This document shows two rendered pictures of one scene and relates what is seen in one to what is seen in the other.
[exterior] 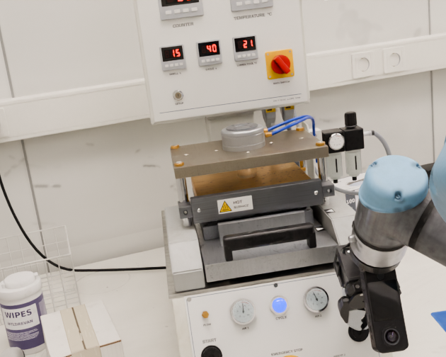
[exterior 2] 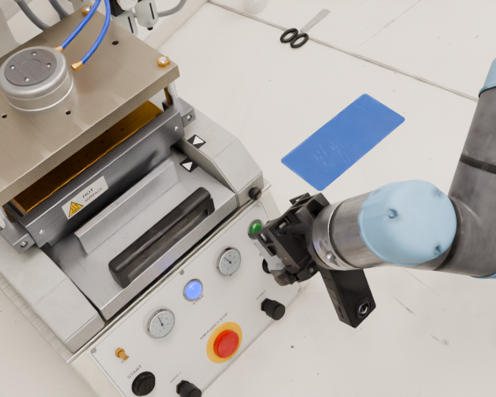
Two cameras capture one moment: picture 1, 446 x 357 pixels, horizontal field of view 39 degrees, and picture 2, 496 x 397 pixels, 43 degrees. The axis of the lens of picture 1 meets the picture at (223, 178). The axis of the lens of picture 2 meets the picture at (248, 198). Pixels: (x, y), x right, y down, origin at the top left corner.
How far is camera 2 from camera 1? 62 cm
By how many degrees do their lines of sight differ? 48
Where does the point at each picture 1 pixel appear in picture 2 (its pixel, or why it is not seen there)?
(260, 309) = (175, 306)
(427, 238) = (453, 267)
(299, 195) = (157, 142)
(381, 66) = not seen: outside the picture
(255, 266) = (156, 270)
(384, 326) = (356, 304)
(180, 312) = (88, 369)
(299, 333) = (220, 301)
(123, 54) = not seen: outside the picture
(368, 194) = (394, 254)
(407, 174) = (434, 213)
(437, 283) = (259, 109)
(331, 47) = not seen: outside the picture
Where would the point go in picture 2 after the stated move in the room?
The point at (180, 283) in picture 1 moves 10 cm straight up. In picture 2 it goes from (76, 343) to (49, 305)
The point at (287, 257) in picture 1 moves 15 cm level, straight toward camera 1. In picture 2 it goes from (187, 239) to (257, 330)
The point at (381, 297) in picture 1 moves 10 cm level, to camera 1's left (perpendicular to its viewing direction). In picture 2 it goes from (348, 279) to (285, 332)
